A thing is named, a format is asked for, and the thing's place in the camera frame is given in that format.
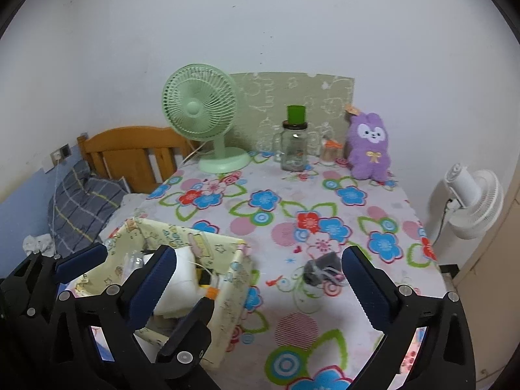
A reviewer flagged dark grey soft pouch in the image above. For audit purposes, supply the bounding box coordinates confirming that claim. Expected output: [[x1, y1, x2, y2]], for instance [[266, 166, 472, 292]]
[[303, 252, 348, 289]]

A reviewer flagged grey plaid pillow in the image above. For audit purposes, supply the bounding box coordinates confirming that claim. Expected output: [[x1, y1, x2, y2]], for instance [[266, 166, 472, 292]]
[[48, 160, 131, 257]]

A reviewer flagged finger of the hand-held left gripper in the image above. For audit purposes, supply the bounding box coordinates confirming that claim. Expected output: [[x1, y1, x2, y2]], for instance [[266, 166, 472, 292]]
[[8, 244, 108, 321]]

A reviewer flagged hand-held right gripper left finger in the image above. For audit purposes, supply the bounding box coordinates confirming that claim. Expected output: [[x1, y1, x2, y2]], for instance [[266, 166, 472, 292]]
[[49, 245, 222, 390]]

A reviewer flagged white fan power cable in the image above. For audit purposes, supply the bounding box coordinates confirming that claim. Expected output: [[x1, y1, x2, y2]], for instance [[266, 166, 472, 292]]
[[181, 140, 214, 167]]

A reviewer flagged black fan power cable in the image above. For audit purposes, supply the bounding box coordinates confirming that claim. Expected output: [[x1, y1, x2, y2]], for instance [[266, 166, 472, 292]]
[[433, 199, 462, 244]]

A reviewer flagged crumpled white cloth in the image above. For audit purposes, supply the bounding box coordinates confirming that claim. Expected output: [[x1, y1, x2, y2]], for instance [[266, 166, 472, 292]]
[[22, 233, 55, 257]]

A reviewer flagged white standing fan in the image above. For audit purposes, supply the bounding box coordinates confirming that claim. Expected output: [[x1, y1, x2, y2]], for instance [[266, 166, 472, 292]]
[[431, 163, 504, 240]]

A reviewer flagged glass mug jar green lid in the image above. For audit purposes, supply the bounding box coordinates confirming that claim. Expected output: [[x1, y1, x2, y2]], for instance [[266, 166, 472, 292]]
[[273, 106, 319, 172]]

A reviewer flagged green desk fan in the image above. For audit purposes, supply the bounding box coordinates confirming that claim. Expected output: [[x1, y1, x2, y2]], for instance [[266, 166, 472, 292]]
[[161, 64, 252, 175]]

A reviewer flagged yellow printed fabric basket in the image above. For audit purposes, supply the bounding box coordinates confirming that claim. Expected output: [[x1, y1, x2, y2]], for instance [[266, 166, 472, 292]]
[[67, 217, 254, 371]]

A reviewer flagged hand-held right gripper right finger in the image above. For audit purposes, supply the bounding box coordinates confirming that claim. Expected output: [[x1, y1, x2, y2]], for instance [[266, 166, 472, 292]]
[[342, 246, 476, 390]]

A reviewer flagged purple plush bunny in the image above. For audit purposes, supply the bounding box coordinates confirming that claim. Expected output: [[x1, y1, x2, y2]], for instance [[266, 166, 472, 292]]
[[344, 105, 393, 182]]

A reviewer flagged white foam block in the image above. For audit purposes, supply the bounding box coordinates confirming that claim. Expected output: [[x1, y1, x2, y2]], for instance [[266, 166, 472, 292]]
[[152, 248, 208, 319]]

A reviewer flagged clear plastic bag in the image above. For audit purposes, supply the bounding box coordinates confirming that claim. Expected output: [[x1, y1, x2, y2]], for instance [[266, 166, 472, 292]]
[[120, 252, 155, 273]]

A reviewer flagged small glass swab jar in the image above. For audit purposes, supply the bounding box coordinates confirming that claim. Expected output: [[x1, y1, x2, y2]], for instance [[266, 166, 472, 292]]
[[319, 137, 344, 166]]

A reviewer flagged white bedding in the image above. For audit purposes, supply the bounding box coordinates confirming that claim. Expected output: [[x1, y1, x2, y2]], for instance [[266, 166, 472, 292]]
[[120, 193, 153, 212]]

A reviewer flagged beige cabinet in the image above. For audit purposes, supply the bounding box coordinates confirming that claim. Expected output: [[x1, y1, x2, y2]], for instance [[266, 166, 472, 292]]
[[441, 171, 520, 374]]

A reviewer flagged wooden bed headboard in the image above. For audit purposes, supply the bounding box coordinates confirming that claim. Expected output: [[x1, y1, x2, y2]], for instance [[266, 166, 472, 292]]
[[77, 126, 196, 193]]

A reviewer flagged green patterned board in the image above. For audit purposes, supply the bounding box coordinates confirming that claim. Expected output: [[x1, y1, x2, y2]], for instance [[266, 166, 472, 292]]
[[228, 72, 355, 159]]

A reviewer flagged floral tablecloth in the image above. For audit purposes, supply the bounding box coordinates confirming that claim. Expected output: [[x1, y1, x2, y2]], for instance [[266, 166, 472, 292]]
[[61, 150, 441, 390]]

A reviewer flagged wall socket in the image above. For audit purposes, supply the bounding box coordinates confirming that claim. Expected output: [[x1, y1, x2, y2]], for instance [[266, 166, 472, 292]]
[[49, 143, 73, 162]]

